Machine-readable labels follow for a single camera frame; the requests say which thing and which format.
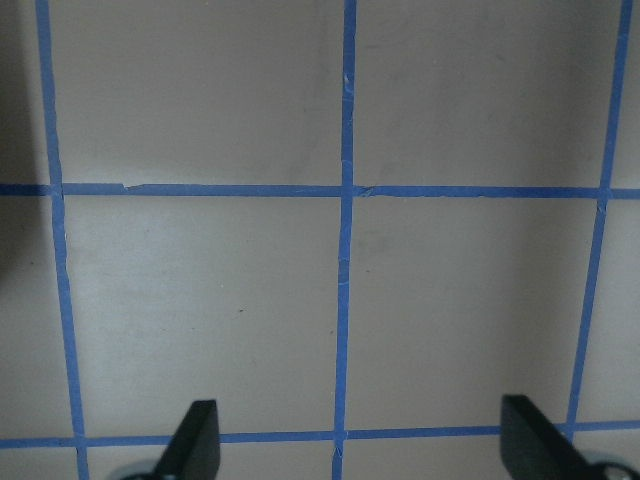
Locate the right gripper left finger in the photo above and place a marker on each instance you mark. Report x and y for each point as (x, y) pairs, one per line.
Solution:
(194, 451)

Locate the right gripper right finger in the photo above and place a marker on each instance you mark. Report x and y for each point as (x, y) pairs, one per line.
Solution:
(531, 447)

